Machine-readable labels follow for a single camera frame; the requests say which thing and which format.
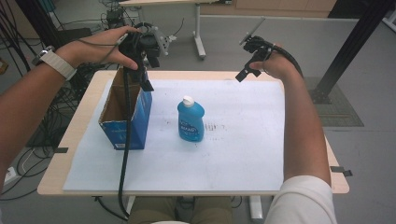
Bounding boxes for wristwatch with beige band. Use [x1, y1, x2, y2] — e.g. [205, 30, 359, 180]
[32, 45, 78, 81]

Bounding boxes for white-legged desk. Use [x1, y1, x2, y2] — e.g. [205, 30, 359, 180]
[118, 0, 233, 61]

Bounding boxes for blue bottle with white cap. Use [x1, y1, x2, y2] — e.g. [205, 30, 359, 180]
[177, 95, 205, 143]

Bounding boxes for white table mat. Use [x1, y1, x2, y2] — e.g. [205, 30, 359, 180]
[62, 77, 286, 192]

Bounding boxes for blue cardboard box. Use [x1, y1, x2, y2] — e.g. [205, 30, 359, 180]
[98, 67, 153, 151]

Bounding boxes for black metal stand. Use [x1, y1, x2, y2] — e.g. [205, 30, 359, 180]
[309, 0, 396, 105]

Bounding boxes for dark floor mat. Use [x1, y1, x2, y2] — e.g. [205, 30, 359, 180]
[303, 76, 365, 128]

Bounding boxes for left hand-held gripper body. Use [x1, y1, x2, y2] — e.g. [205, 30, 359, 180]
[118, 21, 172, 71]

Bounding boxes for thick black gripper cable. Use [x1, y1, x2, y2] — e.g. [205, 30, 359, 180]
[264, 45, 304, 78]
[117, 66, 134, 218]

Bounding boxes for bundle of black floor cables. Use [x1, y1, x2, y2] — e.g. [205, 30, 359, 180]
[0, 0, 104, 200]

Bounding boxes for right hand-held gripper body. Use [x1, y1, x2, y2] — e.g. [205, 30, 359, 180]
[238, 17, 276, 71]

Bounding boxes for white power strip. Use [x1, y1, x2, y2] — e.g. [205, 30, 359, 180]
[3, 166, 18, 186]

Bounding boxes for thick black right gripper cable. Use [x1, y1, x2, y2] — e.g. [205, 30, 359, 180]
[264, 45, 304, 78]

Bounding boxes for black floor equipment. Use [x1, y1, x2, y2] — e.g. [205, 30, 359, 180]
[106, 7, 125, 29]

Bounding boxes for thin black floor cable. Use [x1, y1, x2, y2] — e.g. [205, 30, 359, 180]
[172, 18, 185, 36]

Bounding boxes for person's olive trousers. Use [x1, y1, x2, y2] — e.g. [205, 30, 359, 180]
[127, 195, 234, 224]

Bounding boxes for person's right hand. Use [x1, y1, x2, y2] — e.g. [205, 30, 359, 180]
[249, 43, 302, 82]

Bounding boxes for white table leg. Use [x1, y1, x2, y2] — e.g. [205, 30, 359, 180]
[247, 195, 264, 223]
[125, 195, 136, 216]

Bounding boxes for thin grey cable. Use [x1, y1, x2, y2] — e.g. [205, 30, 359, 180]
[76, 32, 129, 63]

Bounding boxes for person's left hand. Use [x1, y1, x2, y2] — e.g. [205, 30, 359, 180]
[55, 25, 143, 71]

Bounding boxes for thick black left gripper cable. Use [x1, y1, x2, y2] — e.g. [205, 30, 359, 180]
[117, 66, 134, 218]

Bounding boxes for white shirt sleeve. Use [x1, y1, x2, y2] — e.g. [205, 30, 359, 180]
[264, 175, 339, 224]

